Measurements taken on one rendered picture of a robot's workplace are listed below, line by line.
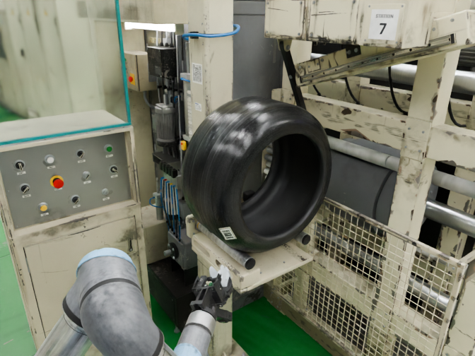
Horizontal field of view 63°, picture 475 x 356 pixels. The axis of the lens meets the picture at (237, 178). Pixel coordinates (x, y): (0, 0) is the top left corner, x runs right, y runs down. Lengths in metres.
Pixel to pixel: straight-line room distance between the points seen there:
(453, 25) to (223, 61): 0.77
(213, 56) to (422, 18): 0.70
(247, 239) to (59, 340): 0.69
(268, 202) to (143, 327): 1.07
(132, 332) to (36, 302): 1.27
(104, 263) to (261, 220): 0.96
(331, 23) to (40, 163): 1.22
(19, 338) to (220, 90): 1.87
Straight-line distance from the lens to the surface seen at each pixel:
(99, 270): 0.81
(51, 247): 1.85
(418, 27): 1.29
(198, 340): 1.02
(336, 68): 1.54
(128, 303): 0.75
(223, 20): 1.54
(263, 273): 1.55
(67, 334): 0.89
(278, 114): 1.28
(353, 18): 1.33
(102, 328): 0.74
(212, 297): 1.12
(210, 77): 1.52
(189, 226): 1.64
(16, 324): 2.81
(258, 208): 1.69
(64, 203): 1.83
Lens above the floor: 1.73
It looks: 23 degrees down
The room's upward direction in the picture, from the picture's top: straight up
